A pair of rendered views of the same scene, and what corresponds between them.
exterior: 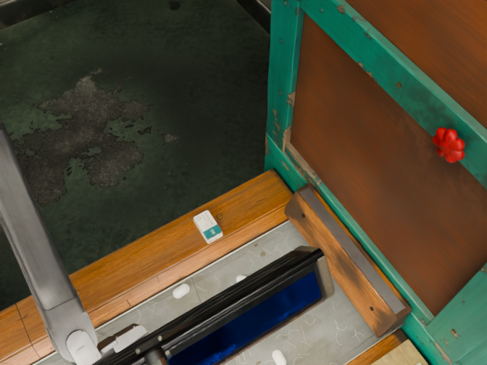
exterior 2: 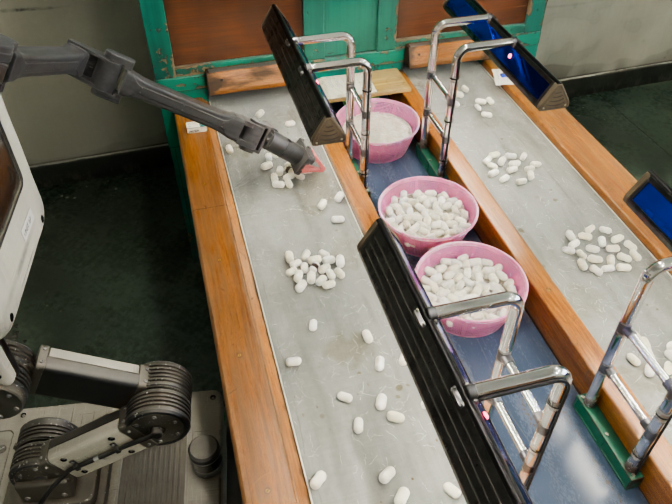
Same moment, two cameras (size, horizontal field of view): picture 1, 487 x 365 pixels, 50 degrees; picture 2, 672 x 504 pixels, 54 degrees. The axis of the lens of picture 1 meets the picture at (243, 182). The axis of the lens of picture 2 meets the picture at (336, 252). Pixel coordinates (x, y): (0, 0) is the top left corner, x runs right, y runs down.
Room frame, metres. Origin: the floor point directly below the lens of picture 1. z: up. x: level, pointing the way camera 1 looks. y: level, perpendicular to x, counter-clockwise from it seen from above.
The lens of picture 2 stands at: (-0.39, 1.63, 1.88)
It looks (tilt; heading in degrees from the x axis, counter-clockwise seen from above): 43 degrees down; 286
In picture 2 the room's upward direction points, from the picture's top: straight up
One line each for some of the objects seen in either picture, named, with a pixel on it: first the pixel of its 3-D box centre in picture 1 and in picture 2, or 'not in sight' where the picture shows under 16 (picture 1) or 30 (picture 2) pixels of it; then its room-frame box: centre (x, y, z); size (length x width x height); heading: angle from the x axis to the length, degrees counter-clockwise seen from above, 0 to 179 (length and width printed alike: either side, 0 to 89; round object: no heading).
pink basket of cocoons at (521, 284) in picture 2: not in sight; (468, 292); (-0.40, 0.50, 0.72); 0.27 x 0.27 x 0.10
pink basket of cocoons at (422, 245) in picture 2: not in sight; (426, 219); (-0.26, 0.26, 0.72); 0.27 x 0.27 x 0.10
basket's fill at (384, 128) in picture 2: not in sight; (376, 135); (-0.03, -0.12, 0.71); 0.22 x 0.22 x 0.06
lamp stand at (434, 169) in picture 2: not in sight; (464, 102); (-0.29, -0.08, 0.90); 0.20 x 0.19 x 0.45; 121
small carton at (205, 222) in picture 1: (207, 227); (196, 126); (0.49, 0.07, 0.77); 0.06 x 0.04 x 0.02; 31
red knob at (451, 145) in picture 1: (451, 144); not in sight; (0.35, -0.23, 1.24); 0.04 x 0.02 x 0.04; 31
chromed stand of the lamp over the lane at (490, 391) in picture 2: not in sight; (474, 419); (-0.45, 0.96, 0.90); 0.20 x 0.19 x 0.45; 121
